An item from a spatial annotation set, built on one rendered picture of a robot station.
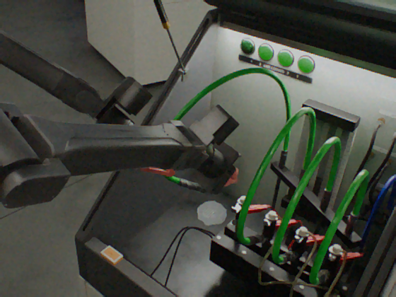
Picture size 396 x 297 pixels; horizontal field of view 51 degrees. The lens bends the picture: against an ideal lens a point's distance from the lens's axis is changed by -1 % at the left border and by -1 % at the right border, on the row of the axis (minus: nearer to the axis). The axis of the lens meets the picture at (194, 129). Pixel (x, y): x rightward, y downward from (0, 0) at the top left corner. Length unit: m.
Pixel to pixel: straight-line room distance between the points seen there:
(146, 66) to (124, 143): 3.37
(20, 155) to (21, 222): 2.29
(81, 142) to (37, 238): 2.10
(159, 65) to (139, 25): 0.45
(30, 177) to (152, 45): 3.49
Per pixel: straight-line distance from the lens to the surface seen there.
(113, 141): 0.52
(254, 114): 1.27
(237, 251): 1.10
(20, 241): 2.57
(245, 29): 1.16
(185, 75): 1.18
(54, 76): 0.87
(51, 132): 0.46
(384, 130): 1.12
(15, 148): 0.40
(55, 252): 2.46
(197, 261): 1.27
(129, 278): 1.08
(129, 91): 0.88
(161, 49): 3.91
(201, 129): 0.76
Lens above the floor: 1.79
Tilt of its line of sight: 32 degrees down
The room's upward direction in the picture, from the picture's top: 4 degrees clockwise
